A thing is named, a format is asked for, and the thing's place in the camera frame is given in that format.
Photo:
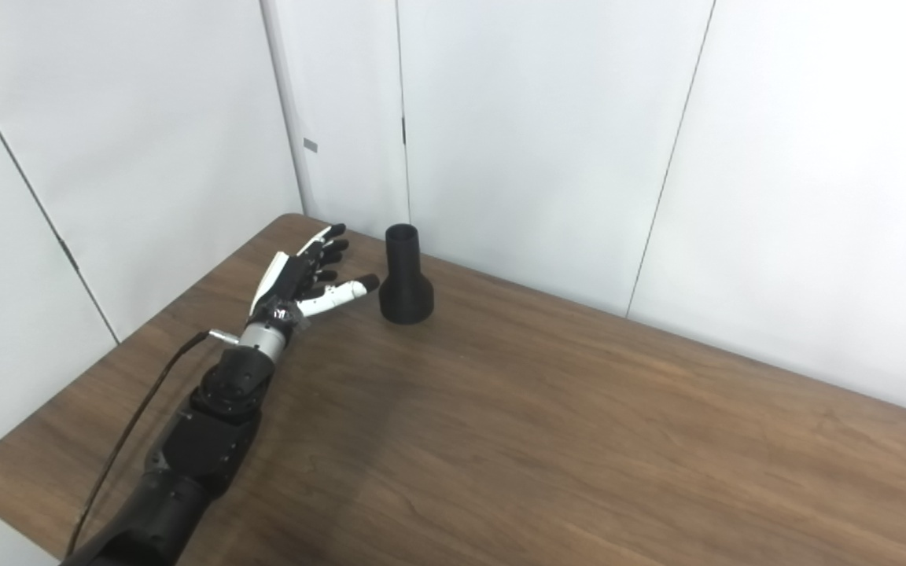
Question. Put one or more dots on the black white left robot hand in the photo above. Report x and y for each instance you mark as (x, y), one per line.
(288, 275)

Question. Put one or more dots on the black funnel-shaped nozzle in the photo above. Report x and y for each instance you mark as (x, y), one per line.
(406, 295)

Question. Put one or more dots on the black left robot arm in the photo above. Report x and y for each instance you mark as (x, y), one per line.
(209, 432)

